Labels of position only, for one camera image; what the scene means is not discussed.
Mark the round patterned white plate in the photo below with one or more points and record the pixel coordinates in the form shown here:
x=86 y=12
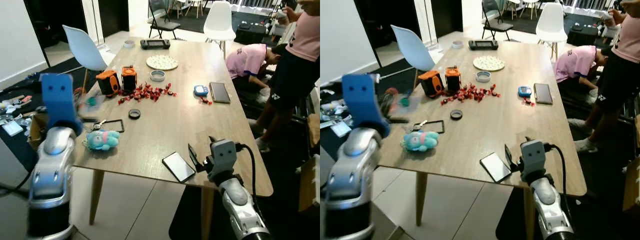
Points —
x=488 y=63
x=162 y=62

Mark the tall brown cardboard box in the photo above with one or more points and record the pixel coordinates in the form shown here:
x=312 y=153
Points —
x=308 y=185

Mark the low black box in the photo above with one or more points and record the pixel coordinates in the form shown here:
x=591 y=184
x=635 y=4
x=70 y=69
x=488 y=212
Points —
x=250 y=34
x=582 y=36

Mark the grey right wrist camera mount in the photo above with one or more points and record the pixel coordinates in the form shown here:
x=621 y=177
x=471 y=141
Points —
x=533 y=157
x=222 y=157

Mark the small red candies by device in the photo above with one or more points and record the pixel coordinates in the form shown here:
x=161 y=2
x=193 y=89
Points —
x=528 y=101
x=205 y=100

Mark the black handheld game console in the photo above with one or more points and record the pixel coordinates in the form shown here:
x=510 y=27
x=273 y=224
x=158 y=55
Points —
x=483 y=44
x=155 y=44

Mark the narrow orange black box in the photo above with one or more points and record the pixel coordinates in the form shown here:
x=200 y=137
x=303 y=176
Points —
x=453 y=79
x=129 y=78

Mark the black folding chair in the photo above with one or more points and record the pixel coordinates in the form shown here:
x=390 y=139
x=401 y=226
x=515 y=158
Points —
x=162 y=22
x=495 y=22

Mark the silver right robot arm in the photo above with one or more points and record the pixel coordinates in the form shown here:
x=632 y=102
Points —
x=242 y=205
x=552 y=207

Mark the white tape roll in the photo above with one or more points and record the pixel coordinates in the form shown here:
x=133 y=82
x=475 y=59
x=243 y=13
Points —
x=124 y=43
x=452 y=44

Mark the light blue shell chair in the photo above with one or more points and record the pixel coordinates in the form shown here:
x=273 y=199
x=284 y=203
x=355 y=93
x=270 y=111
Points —
x=84 y=50
x=412 y=48

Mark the teal round item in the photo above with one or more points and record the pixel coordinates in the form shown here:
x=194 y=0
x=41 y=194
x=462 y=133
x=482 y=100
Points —
x=404 y=101
x=93 y=101

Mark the white blue card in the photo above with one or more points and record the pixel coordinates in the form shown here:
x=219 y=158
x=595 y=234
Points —
x=340 y=129
x=12 y=128

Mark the black smartphone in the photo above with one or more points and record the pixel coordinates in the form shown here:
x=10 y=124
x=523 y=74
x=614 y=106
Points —
x=495 y=167
x=178 y=166

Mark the teal and pink plush toy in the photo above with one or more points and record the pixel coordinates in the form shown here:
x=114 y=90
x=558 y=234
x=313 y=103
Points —
x=420 y=141
x=101 y=140

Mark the crouching person in pink shirt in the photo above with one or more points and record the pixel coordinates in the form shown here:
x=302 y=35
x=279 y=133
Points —
x=247 y=61
x=575 y=62

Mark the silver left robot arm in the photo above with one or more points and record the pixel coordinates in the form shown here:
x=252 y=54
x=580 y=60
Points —
x=50 y=175
x=350 y=180

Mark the white shell chair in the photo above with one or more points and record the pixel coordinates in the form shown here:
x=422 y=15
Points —
x=551 y=22
x=220 y=22

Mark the black tape roll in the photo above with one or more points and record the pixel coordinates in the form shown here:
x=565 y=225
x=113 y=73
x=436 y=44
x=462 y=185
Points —
x=129 y=113
x=451 y=114

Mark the standing person in black shorts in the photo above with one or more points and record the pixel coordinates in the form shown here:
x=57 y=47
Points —
x=295 y=65
x=620 y=67

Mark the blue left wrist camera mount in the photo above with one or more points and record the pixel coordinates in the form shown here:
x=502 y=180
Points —
x=59 y=100
x=361 y=102

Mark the wide orange black box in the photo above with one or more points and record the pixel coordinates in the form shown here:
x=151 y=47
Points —
x=107 y=82
x=430 y=83

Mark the wooden table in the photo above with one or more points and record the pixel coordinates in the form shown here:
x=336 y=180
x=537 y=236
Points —
x=180 y=130
x=500 y=132

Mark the dark tablet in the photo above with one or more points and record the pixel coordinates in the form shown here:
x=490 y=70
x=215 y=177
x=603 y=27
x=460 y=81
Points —
x=219 y=92
x=543 y=93

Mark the small blue device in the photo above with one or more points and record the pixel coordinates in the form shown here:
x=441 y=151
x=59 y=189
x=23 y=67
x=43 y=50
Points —
x=524 y=91
x=200 y=90

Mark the pile of red candies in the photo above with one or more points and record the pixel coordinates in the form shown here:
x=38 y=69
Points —
x=469 y=93
x=146 y=92

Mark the keys with black frame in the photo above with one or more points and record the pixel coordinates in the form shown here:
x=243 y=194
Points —
x=437 y=121
x=118 y=120

